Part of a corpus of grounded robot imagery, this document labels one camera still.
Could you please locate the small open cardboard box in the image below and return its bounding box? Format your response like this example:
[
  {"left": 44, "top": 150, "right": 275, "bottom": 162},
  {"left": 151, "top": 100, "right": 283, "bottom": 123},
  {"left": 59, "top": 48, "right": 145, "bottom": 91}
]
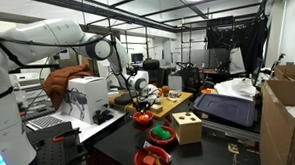
[{"left": 273, "top": 64, "right": 295, "bottom": 83}]

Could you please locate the wooden desk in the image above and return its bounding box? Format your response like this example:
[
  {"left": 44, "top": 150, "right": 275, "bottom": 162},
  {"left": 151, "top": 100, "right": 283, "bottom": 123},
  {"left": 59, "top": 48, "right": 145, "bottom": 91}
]
[{"left": 107, "top": 80, "right": 195, "bottom": 123}]

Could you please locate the large cardboard box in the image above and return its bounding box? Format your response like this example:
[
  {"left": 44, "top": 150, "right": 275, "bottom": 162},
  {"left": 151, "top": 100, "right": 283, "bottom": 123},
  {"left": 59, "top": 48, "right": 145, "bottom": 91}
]
[{"left": 255, "top": 78, "right": 295, "bottom": 165}]

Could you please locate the black office chair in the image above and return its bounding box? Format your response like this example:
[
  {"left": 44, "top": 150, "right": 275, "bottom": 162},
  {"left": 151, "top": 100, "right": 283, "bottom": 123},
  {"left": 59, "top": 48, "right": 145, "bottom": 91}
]
[{"left": 140, "top": 58, "right": 167, "bottom": 89}]

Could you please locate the background monitor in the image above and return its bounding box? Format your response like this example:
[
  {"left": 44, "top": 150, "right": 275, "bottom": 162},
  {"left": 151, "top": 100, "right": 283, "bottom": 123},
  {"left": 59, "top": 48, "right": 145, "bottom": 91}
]
[{"left": 130, "top": 52, "right": 145, "bottom": 65}]

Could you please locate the black stick tool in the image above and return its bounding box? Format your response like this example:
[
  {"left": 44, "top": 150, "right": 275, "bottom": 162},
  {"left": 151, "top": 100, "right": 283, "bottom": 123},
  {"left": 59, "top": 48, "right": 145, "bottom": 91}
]
[{"left": 134, "top": 144, "right": 170, "bottom": 165}]

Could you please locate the black clamp orange tip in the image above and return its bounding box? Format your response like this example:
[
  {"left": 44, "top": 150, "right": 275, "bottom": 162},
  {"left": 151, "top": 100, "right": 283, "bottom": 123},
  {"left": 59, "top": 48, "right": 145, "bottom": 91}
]
[
  {"left": 51, "top": 126, "right": 83, "bottom": 144},
  {"left": 51, "top": 150, "right": 90, "bottom": 165}
]

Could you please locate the black curtain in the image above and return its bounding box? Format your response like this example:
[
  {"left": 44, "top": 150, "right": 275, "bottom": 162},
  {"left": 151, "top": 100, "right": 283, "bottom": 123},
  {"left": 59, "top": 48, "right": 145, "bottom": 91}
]
[{"left": 205, "top": 15, "right": 271, "bottom": 78}]

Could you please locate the white helmet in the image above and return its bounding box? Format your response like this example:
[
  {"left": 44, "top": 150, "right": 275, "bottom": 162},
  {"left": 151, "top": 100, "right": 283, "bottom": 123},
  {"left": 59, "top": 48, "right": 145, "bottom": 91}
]
[{"left": 147, "top": 83, "right": 162, "bottom": 105}]

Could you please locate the black oval mouse pad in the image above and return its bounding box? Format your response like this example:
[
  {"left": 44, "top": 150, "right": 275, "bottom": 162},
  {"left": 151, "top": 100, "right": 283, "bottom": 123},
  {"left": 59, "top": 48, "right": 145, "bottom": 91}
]
[{"left": 113, "top": 91, "right": 139, "bottom": 107}]

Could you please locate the red plastic bowl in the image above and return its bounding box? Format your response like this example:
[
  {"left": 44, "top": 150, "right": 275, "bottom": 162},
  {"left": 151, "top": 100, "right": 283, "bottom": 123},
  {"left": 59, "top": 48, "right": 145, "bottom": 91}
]
[
  {"left": 132, "top": 145, "right": 171, "bottom": 165},
  {"left": 146, "top": 124, "right": 175, "bottom": 147},
  {"left": 132, "top": 110, "right": 155, "bottom": 126}
]

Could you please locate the wooden shape sorter box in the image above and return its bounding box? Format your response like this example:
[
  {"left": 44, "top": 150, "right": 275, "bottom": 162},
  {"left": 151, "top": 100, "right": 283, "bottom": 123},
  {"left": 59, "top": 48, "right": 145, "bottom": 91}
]
[{"left": 170, "top": 110, "right": 204, "bottom": 146}]

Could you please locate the clear plastic container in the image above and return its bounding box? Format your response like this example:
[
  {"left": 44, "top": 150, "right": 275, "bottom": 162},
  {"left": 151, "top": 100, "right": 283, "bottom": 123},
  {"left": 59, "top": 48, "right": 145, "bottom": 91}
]
[{"left": 167, "top": 89, "right": 183, "bottom": 103}]

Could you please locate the black pegboard panel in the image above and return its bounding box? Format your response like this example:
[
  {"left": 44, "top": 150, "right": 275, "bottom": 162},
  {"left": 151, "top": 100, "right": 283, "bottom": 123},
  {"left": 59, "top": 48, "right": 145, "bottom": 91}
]
[{"left": 23, "top": 119, "right": 92, "bottom": 165}]

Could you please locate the dark plastic bin lid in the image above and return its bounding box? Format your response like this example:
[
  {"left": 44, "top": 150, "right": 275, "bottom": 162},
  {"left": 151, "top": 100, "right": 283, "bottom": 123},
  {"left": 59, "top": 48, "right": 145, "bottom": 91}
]
[{"left": 192, "top": 91, "right": 260, "bottom": 131}]

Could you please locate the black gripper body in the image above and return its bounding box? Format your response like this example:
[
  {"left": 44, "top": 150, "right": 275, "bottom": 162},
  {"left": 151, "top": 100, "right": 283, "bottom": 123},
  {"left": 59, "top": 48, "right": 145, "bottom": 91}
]
[{"left": 136, "top": 98, "right": 154, "bottom": 109}]

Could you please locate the brown football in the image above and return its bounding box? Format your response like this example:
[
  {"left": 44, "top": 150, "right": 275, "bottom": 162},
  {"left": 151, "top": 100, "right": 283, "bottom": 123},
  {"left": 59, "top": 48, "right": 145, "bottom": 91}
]
[{"left": 160, "top": 85, "right": 171, "bottom": 97}]

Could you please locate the white table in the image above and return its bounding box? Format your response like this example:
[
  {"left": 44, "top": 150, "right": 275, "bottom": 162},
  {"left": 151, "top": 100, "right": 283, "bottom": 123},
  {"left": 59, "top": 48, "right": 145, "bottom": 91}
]
[{"left": 22, "top": 104, "right": 129, "bottom": 146}]

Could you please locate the brown jacket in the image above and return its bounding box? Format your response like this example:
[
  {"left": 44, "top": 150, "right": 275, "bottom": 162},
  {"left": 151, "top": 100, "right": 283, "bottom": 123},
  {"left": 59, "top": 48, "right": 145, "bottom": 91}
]
[{"left": 41, "top": 63, "right": 96, "bottom": 111}]

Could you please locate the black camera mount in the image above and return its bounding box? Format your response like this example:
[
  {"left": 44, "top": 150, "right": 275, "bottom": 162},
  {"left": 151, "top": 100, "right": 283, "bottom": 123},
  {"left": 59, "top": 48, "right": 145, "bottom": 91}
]
[{"left": 7, "top": 49, "right": 70, "bottom": 75}]

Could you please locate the black mesh chair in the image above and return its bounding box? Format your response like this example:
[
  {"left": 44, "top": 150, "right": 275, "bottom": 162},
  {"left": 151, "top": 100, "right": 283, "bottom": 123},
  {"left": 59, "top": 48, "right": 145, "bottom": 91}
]
[{"left": 176, "top": 61, "right": 204, "bottom": 92}]

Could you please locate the white box dog print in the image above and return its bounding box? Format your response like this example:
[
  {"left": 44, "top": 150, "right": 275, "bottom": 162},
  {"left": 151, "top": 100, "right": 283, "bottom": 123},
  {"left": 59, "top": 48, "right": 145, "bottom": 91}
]
[{"left": 58, "top": 75, "right": 111, "bottom": 126}]

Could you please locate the blue white card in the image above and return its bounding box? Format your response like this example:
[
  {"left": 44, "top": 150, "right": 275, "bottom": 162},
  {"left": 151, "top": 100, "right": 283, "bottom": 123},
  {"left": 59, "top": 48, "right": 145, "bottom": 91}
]
[{"left": 142, "top": 139, "right": 174, "bottom": 164}]

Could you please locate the silver keyboard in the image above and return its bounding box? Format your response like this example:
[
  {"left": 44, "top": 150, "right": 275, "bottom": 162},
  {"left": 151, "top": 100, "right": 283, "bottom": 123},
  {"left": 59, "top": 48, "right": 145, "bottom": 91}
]
[{"left": 25, "top": 114, "right": 65, "bottom": 132}]

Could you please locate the cardboard box white label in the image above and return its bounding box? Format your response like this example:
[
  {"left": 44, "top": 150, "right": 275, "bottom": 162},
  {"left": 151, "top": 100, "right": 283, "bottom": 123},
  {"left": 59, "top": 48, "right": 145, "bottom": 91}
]
[{"left": 149, "top": 103, "right": 164, "bottom": 114}]

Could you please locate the small black gadget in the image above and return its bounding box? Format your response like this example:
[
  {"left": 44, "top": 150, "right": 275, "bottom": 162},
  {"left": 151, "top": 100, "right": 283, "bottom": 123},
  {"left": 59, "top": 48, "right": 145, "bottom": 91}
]
[{"left": 92, "top": 108, "right": 115, "bottom": 126}]

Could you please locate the orange square block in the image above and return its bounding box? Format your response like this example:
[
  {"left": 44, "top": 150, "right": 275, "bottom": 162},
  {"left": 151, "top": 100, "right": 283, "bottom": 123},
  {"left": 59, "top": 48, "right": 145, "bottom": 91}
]
[{"left": 142, "top": 155, "right": 158, "bottom": 165}]

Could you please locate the green plastic toy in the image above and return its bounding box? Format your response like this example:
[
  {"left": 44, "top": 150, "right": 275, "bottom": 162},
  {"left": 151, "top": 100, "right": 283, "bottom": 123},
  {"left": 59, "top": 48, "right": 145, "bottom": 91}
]
[{"left": 150, "top": 123, "right": 173, "bottom": 141}]

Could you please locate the black ceiling truss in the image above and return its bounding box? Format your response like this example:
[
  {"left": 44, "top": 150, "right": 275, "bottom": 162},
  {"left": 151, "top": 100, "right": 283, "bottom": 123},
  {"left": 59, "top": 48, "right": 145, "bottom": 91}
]
[{"left": 27, "top": 0, "right": 276, "bottom": 41}]

